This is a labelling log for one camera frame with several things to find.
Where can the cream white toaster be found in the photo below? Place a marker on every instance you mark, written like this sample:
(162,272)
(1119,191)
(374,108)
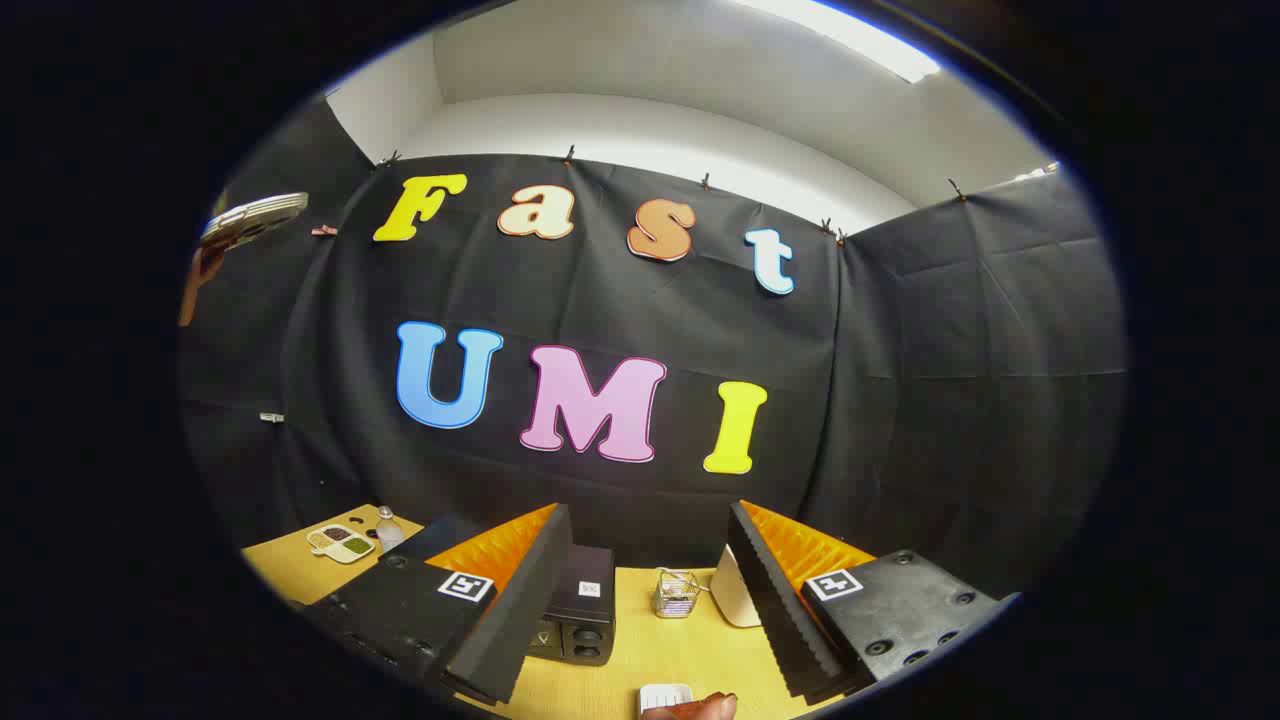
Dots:
(735,595)

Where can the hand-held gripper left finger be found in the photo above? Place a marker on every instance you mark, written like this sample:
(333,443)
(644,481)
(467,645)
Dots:
(520,610)

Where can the white divided bean dish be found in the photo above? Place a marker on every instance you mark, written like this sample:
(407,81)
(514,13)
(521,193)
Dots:
(340,545)

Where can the small white ribbed dish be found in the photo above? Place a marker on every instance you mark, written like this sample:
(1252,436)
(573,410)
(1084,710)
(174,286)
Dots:
(665,692)

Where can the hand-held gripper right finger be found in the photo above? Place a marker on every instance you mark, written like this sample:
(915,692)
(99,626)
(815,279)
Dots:
(775,610)

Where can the black toaster oven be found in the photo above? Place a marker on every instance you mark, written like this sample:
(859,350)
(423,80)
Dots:
(585,605)

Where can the white round ribbed disc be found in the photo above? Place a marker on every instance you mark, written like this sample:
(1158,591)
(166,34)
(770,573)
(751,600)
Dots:
(255,218)

